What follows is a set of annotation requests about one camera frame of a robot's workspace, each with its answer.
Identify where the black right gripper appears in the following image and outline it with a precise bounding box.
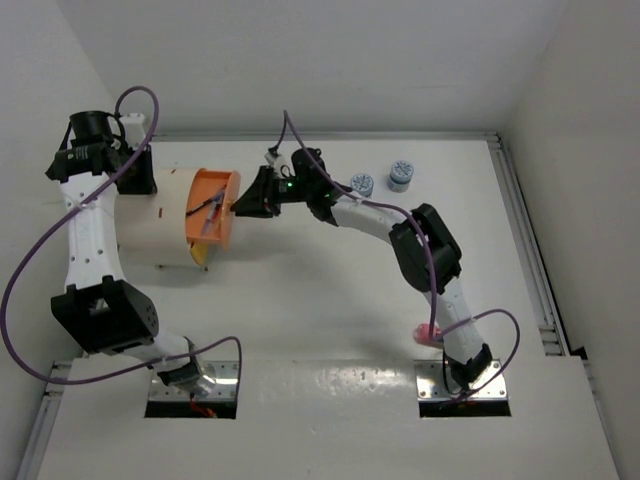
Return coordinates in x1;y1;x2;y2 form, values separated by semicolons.
231;166;312;219

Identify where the blue gel pen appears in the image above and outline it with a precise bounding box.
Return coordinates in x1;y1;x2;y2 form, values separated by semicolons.
185;188;225;217

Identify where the red gel pen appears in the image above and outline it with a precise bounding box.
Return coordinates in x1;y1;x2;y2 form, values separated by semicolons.
201;199;223;235

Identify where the orange drawer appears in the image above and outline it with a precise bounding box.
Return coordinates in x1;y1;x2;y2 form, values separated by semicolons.
185;168;241;249

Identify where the cream cabinet with legs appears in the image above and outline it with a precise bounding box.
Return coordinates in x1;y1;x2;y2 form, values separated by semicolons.
115;167;223;268

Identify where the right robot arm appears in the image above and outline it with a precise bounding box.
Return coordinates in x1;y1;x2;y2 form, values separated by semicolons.
231;148;492;391

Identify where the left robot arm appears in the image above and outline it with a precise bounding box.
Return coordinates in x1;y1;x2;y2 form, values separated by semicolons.
46;111;202;390

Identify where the yellow object under drawer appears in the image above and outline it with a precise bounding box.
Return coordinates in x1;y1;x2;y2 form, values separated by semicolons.
189;243;209;267

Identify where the left blue white jar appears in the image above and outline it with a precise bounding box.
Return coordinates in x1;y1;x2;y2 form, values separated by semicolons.
349;173;375;198

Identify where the blue white jar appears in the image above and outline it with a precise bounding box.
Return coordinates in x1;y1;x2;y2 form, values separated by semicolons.
387;160;414;193
349;173;375;198

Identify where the right blue white jar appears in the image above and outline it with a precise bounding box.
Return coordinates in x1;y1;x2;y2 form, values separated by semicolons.
387;160;414;193

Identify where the pink-capped tube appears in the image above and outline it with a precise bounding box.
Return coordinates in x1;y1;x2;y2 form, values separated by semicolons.
412;323;443;348

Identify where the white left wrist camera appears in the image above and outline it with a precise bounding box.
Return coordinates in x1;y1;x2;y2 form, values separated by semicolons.
120;113;147;149

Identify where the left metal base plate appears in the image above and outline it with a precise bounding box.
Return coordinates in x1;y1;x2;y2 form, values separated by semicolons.
147;360;240;403

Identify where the metal base plate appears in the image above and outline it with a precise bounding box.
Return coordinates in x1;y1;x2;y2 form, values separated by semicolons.
414;359;509;401
147;360;240;403

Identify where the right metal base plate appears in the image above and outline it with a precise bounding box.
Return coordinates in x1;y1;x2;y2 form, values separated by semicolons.
414;359;509;401

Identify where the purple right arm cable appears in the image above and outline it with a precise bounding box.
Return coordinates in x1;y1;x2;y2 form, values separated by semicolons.
277;109;521;401

